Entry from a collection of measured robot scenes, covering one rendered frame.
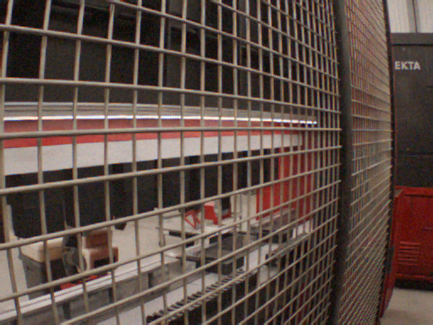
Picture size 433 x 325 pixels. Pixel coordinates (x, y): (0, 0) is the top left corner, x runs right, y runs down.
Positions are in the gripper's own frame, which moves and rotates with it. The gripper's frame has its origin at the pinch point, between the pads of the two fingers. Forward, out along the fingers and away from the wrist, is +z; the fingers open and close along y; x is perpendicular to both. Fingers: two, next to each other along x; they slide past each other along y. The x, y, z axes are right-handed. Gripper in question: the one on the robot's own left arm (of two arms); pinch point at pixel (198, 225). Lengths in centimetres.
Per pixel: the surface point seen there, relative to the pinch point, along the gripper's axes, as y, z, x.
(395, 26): 705, -230, -117
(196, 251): -23.1, 10.8, -10.4
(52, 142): -93, -25, -32
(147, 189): -53, -12, -24
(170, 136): -40, -26, -31
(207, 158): -17.1, -19.0, -27.1
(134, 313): -88, 21, -32
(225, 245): -1.1, 12.3, -9.2
